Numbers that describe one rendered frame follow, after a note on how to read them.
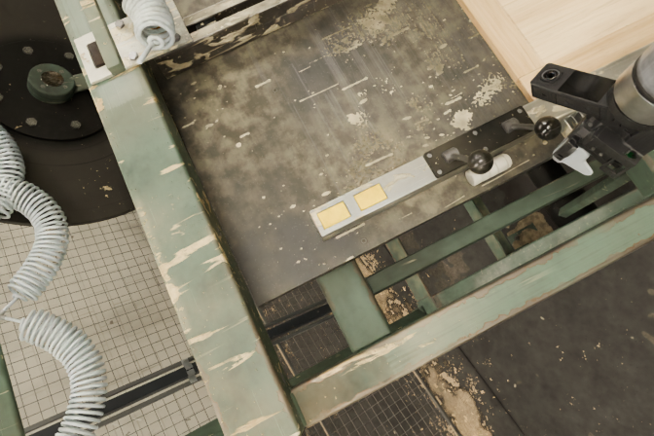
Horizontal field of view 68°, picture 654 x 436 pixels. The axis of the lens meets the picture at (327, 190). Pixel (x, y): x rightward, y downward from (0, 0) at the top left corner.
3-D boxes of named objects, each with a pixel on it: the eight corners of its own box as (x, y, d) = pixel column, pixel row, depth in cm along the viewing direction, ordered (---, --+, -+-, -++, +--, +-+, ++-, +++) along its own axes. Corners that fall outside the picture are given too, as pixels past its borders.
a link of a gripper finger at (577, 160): (571, 191, 74) (600, 170, 66) (539, 165, 76) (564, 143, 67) (583, 176, 75) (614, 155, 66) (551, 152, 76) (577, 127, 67)
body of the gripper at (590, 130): (608, 182, 65) (665, 148, 54) (556, 142, 67) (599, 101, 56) (640, 143, 66) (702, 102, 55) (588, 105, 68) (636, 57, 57)
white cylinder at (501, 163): (472, 188, 86) (510, 168, 87) (476, 183, 83) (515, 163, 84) (463, 174, 87) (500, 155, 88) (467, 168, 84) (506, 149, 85)
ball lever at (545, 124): (519, 130, 86) (569, 134, 73) (500, 139, 86) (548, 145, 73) (512, 111, 85) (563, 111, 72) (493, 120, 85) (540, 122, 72)
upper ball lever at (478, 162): (460, 160, 85) (501, 168, 72) (442, 169, 84) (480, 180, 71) (453, 140, 84) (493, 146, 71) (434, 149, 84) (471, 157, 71)
